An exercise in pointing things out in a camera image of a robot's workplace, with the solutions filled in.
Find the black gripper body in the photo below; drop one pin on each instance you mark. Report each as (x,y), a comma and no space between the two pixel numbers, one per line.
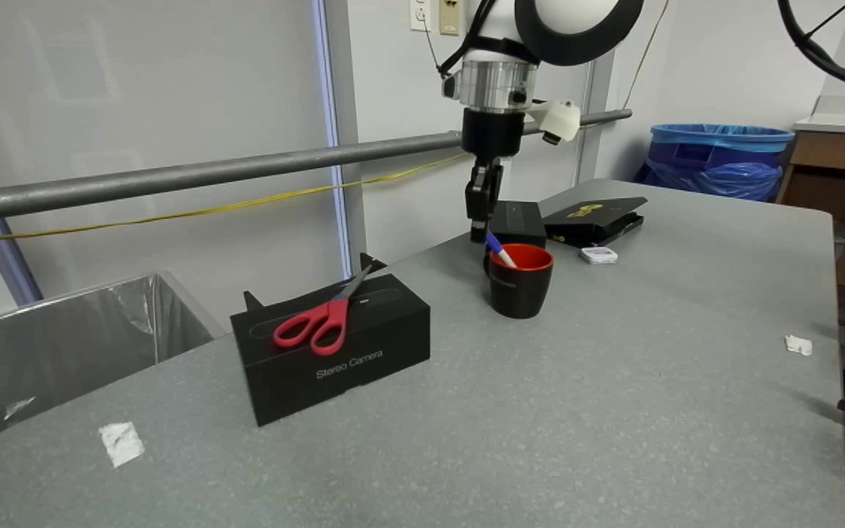
(495,133)

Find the blue pen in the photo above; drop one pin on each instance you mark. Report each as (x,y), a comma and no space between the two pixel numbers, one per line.
(499,253)

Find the red and black mug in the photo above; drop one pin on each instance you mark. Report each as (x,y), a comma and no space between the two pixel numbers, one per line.
(517,288)

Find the plain black cardboard box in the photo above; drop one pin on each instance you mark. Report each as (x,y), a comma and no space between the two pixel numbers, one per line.
(521,221)

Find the flat black box yellow logo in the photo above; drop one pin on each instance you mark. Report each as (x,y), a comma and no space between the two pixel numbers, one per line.
(594,210)

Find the small white box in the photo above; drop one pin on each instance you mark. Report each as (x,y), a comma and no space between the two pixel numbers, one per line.
(599,257)

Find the blue bag lined bin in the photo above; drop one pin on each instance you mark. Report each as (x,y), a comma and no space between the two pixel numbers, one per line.
(716,163)

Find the small white tape piece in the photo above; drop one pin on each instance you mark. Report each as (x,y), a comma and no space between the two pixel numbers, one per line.
(798,345)

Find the wooden cabinet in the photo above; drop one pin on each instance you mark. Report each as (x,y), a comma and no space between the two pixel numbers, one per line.
(838,185)

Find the large white tape piece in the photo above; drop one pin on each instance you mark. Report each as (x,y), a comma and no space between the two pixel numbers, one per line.
(120,444)

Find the grey plastic bin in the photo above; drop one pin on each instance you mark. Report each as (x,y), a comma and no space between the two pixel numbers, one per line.
(51,363)

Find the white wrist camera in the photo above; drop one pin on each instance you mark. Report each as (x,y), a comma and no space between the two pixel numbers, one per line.
(558,118)

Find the white pipe support post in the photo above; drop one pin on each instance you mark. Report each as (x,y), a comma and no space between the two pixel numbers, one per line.
(597,149)

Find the white wall outlet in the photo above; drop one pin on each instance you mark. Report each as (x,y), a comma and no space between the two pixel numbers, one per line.
(420,12)

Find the blue vertical wall strip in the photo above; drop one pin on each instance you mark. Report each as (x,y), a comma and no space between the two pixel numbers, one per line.
(335,137)

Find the black stereo camera box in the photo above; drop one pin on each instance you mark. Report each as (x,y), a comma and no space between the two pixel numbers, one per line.
(343,369)

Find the grey metal pipe rail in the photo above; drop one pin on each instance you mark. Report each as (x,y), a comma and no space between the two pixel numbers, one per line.
(197,175)

